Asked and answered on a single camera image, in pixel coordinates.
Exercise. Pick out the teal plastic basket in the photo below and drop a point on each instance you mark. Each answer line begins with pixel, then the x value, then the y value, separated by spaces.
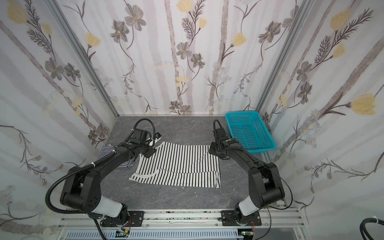
pixel 249 129

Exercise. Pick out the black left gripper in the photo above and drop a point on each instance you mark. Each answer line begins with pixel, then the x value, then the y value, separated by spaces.
pixel 148 151

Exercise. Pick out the black cable bundle corner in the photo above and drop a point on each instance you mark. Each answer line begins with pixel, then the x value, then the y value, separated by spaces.
pixel 372 228

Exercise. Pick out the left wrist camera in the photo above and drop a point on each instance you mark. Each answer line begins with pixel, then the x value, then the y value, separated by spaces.
pixel 155 138

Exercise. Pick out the aluminium corner post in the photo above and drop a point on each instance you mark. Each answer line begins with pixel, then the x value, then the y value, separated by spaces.
pixel 298 22
pixel 81 53

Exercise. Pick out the aluminium corner post right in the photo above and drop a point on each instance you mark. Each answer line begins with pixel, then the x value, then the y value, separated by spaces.
pixel 298 22

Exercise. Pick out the black striped tank top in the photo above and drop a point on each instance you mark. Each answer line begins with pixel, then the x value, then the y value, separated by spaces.
pixel 179 165

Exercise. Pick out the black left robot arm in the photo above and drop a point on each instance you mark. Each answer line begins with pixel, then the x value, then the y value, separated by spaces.
pixel 82 188

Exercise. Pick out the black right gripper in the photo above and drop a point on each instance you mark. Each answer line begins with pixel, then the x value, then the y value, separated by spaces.
pixel 216 150

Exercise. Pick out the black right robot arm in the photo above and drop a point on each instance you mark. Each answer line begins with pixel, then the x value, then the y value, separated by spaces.
pixel 265 184

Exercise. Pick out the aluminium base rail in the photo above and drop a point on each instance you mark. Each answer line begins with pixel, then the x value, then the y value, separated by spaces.
pixel 193 219

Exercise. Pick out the blue striped tank top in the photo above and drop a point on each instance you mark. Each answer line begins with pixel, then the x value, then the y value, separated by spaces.
pixel 125 163

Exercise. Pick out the white vented cable duct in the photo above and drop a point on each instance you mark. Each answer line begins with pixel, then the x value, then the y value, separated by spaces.
pixel 175 234

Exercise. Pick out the aluminium corner post left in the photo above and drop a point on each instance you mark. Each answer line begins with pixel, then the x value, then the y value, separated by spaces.
pixel 81 53

